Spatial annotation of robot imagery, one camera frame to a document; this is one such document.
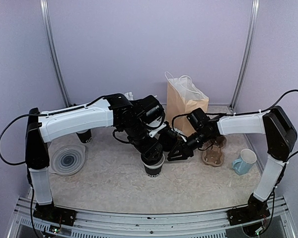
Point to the stack of black lids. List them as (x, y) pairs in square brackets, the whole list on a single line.
[(168, 139)]

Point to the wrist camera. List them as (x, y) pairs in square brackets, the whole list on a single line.
[(189, 123), (154, 115)]

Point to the brown paper takeout bag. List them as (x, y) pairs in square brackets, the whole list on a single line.
[(183, 96)]

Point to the stack of paper cups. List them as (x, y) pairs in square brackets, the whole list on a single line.
[(85, 136)]

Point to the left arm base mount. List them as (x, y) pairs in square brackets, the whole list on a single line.
[(54, 214)]

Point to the aluminium front rail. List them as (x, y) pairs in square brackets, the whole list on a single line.
[(94, 224)]

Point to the black paper coffee cup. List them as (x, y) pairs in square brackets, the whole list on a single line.
[(154, 171)]

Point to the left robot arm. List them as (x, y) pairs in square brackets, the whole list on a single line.
[(140, 119)]

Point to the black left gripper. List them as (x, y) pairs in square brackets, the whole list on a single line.
[(149, 150)]

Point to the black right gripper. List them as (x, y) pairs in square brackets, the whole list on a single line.
[(184, 149)]

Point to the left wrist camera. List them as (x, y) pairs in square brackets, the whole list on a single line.
[(154, 115)]

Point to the light blue ceramic mug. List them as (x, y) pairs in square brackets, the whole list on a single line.
[(247, 158)]

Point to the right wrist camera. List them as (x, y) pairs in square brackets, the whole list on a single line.
[(189, 123)]

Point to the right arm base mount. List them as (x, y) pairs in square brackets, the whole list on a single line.
[(254, 210)]

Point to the cardboard cup carrier tray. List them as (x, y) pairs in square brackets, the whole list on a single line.
[(213, 154)]

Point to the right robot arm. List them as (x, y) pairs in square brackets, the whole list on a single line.
[(280, 135)]

